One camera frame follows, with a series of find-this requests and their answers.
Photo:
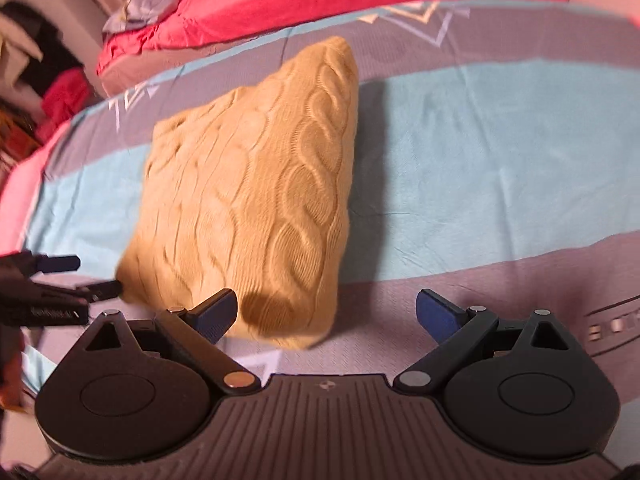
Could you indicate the dark hanging clothes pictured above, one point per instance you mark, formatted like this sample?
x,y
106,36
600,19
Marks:
x,y
45,45

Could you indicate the pile of red clothes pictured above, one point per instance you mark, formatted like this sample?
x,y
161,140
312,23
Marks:
x,y
67,95

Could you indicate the wooden cabinet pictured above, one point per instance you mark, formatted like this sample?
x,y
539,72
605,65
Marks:
x,y
17,140

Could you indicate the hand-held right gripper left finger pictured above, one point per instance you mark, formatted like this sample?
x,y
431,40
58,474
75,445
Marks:
x,y
217,317

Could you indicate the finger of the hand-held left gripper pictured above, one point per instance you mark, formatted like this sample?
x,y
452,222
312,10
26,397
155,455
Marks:
x,y
55,263
100,291

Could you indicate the grey embossed mattress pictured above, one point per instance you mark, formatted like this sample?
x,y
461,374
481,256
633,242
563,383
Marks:
x,y
165,67

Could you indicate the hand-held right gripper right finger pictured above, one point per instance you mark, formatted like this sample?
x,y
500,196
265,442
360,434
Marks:
x,y
437,317

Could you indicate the pink blanket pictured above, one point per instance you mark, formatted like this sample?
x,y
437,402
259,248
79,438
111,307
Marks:
x,y
30,175

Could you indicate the crumpled blue grey cloth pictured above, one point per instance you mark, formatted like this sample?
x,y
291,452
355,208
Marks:
x,y
145,5

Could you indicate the blue grey printed blanket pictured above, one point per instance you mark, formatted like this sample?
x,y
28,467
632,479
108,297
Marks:
x,y
475,160

